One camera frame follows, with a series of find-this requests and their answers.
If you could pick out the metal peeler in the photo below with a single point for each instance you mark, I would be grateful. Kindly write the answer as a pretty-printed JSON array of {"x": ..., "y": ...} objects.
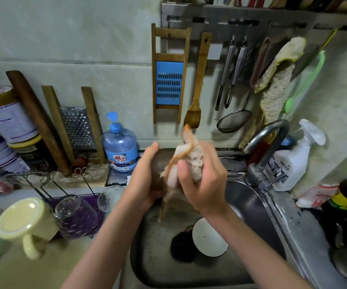
[
  {"x": 235, "y": 72},
  {"x": 225, "y": 75}
]

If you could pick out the beige dish cloth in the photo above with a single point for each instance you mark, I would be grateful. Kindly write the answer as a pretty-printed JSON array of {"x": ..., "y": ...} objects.
[{"x": 185, "y": 162}]

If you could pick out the blue capped bottle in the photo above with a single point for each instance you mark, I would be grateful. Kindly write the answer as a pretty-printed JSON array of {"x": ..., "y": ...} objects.
[{"x": 289, "y": 141}]

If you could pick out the red container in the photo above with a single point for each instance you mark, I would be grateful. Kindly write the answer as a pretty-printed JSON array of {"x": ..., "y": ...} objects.
[{"x": 258, "y": 154}]

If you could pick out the wooden spatula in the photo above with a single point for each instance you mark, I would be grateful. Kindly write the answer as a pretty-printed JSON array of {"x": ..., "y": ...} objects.
[{"x": 196, "y": 84}]

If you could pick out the pink and white plastic bag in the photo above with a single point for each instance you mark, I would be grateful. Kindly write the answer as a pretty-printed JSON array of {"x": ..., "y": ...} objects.
[{"x": 318, "y": 195}]

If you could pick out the wooden framed metal grater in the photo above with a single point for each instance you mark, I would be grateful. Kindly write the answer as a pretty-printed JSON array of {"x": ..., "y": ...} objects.
[{"x": 74, "y": 126}]

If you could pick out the metal faucet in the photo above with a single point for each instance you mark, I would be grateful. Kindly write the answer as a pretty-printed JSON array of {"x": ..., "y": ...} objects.
[{"x": 267, "y": 132}]

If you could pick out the stainless steel sink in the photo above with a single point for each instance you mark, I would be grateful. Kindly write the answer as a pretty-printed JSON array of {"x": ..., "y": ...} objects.
[{"x": 270, "y": 225}]

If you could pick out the person's left forearm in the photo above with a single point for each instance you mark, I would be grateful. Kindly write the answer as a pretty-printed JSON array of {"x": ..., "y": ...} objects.
[{"x": 101, "y": 252}]

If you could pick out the stack of labelled tin cans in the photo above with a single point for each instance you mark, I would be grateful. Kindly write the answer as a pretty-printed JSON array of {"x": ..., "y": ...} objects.
[{"x": 5, "y": 132}]

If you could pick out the brown amber glass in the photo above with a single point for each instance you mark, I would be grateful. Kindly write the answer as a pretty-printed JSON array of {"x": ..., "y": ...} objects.
[{"x": 161, "y": 171}]

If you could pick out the person's left hand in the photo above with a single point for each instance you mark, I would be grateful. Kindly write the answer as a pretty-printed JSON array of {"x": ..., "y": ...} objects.
[{"x": 143, "y": 183}]

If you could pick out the person's right hand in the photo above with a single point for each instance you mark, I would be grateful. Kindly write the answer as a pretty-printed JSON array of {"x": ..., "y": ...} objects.
[{"x": 206, "y": 183}]

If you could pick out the wooden slicer with blue blade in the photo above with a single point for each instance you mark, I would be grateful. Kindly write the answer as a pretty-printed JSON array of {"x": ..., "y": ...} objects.
[{"x": 169, "y": 81}]

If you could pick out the yellow mug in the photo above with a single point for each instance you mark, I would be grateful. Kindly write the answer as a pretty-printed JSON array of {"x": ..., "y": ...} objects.
[{"x": 24, "y": 222}]

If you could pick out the wall mounted metal utensil rack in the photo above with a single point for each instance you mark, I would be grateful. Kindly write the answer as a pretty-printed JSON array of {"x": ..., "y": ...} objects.
[{"x": 258, "y": 18}]

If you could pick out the mesh strainer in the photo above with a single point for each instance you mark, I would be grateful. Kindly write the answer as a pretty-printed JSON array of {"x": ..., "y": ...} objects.
[{"x": 234, "y": 121}]

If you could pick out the small blue water bottle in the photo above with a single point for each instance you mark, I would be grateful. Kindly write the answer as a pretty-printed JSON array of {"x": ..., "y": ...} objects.
[{"x": 120, "y": 147}]

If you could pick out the wooden rolling pin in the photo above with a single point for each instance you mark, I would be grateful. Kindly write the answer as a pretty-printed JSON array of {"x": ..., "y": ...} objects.
[{"x": 38, "y": 123}]

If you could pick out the purple plastic tray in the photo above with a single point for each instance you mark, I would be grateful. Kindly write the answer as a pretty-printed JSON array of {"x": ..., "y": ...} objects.
[{"x": 95, "y": 204}]

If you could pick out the white spray bottle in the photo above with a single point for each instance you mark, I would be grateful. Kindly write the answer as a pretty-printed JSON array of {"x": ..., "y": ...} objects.
[{"x": 294, "y": 159}]

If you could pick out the white plate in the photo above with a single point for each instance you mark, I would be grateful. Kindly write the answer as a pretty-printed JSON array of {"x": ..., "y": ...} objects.
[{"x": 209, "y": 237}]

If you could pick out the hanging loofah sponge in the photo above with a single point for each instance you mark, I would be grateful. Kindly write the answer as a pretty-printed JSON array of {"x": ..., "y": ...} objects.
[{"x": 279, "y": 81}]

